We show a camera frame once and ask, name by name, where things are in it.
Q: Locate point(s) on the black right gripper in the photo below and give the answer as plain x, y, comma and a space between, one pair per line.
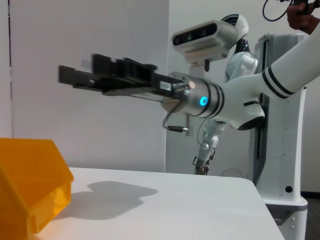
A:
140, 82

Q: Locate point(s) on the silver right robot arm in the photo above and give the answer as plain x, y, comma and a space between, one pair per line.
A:
250, 87

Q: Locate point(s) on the person's hand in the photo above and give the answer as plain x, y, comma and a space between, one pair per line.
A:
298, 20

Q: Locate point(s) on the yellow plastic bin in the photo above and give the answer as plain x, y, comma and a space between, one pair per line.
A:
30, 182

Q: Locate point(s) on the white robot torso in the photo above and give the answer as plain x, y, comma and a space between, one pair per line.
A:
242, 65

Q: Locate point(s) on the white black robot head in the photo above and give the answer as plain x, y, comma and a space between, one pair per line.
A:
238, 25

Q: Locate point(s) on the white robot lift column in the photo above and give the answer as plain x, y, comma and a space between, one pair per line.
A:
282, 150

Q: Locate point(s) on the black handheld controller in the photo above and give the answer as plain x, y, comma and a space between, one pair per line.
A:
302, 6

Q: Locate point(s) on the silver head camera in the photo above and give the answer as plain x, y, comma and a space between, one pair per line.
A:
205, 40

